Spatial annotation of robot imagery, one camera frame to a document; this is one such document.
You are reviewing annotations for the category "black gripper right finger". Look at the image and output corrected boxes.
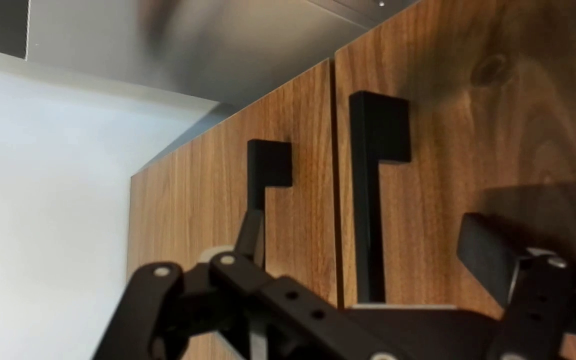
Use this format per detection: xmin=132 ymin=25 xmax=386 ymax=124
xmin=456 ymin=211 xmax=576 ymax=360

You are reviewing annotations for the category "walnut cabinet door long handle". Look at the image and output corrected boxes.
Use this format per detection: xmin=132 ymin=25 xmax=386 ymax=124
xmin=332 ymin=0 xmax=576 ymax=360

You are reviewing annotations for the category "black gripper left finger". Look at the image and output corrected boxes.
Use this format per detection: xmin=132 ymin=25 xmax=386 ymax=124
xmin=92 ymin=207 xmax=404 ymax=360

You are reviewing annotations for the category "long black door handle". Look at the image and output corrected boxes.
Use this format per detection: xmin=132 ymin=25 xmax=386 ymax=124
xmin=348 ymin=90 xmax=414 ymax=305

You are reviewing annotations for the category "short black door handle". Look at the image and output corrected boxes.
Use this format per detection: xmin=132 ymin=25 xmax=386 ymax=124
xmin=244 ymin=137 xmax=296 ymax=216

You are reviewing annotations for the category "walnut cabinet door short handle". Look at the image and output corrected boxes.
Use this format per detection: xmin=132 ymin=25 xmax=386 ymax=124
xmin=126 ymin=56 xmax=339 ymax=360

